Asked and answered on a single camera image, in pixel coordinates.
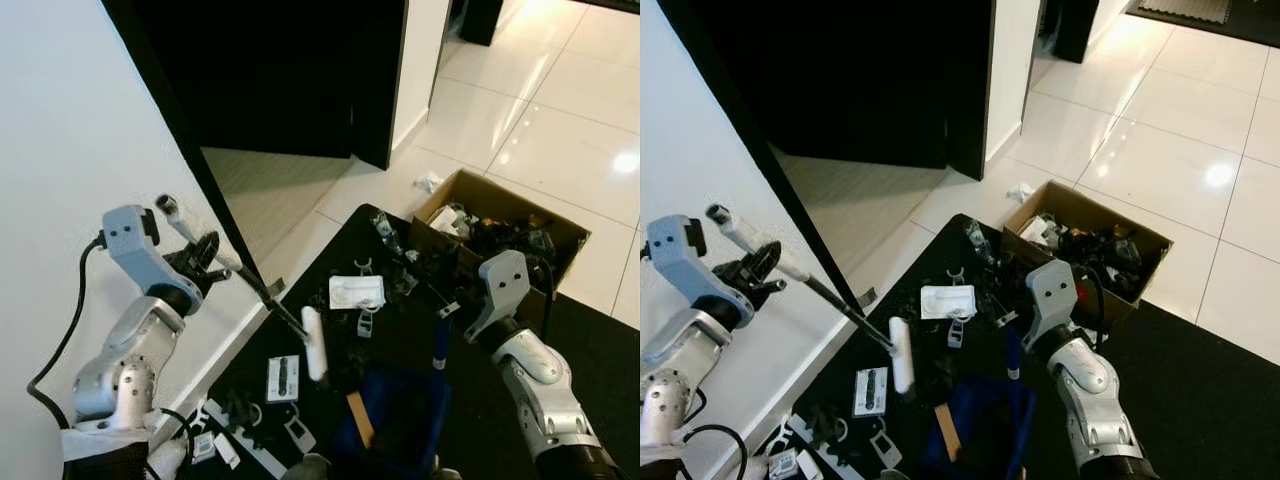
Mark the black floor mat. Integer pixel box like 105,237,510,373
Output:
745,212,1280,480
198,204,641,480

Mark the white card with black part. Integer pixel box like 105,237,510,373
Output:
266,354,302,404
852,366,889,418

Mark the brown wooden stick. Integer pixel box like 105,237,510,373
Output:
346,391,376,449
934,402,963,461

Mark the brown cardboard box of parts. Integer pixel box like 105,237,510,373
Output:
1002,179,1174,333
409,169,592,313

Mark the long white plastic strip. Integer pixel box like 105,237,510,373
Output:
200,398,293,480
785,414,851,480

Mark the black door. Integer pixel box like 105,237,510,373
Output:
658,0,998,183
103,0,411,172

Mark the black furniture leg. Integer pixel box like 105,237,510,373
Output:
1049,0,1102,64
459,0,507,47

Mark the dark grey doormat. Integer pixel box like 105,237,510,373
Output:
1124,0,1280,47

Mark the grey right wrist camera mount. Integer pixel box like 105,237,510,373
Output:
464,250,532,343
1021,259,1082,348

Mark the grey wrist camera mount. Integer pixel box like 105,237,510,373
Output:
645,214,733,327
464,250,532,343
101,205,179,301
1021,259,1082,348

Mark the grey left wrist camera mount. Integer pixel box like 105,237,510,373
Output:
645,214,733,327
101,205,179,301

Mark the white plastic bracket part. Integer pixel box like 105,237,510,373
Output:
328,274,387,310
920,284,978,322

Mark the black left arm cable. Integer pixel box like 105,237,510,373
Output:
27,233,109,433
683,388,749,480

